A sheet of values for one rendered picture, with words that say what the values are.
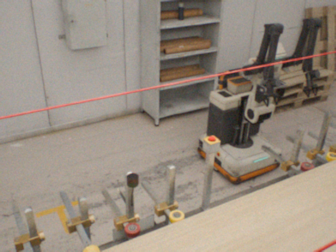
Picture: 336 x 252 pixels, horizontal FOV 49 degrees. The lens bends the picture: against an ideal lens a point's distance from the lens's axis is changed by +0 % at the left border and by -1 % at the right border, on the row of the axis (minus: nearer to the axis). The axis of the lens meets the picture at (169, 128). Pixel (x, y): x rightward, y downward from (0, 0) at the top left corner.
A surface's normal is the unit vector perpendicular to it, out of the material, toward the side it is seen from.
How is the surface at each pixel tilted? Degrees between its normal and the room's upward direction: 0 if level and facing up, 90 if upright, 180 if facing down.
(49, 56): 90
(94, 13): 90
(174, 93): 90
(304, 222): 0
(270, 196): 0
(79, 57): 90
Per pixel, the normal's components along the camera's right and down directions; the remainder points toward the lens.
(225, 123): 0.49, 0.44
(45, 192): 0.03, -0.87
